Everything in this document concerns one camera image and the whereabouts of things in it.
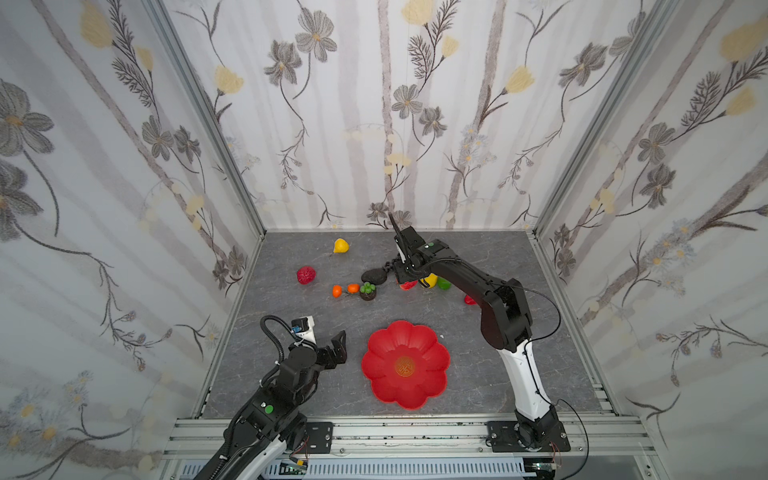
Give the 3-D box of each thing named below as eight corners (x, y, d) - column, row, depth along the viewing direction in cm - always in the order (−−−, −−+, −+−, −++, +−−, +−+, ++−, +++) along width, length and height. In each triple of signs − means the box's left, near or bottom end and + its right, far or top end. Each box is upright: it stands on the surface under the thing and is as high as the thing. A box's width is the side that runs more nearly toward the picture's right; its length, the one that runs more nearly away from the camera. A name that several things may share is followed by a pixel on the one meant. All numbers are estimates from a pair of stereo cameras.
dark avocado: (361, 288, 105) (361, 281, 102) (362, 275, 109) (362, 268, 105) (386, 288, 105) (386, 281, 102) (386, 275, 109) (386, 268, 105)
